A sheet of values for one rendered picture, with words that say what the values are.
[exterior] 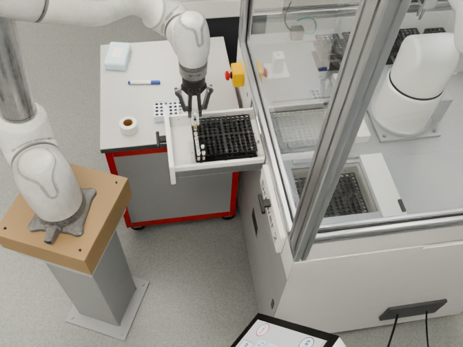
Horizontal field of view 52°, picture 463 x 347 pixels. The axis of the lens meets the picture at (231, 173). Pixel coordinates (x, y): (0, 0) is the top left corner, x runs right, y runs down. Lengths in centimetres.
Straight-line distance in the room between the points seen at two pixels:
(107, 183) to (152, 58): 77
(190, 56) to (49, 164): 51
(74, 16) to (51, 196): 54
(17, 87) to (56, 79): 193
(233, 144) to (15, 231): 79
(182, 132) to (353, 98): 106
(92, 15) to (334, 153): 65
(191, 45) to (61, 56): 222
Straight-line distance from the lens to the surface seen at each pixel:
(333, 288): 174
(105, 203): 163
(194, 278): 242
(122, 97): 208
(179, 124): 184
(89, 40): 362
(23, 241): 164
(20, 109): 150
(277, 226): 151
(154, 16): 148
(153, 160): 200
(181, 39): 139
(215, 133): 177
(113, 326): 236
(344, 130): 93
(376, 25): 77
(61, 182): 145
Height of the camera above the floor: 223
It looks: 55 degrees down
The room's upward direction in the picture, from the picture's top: 4 degrees clockwise
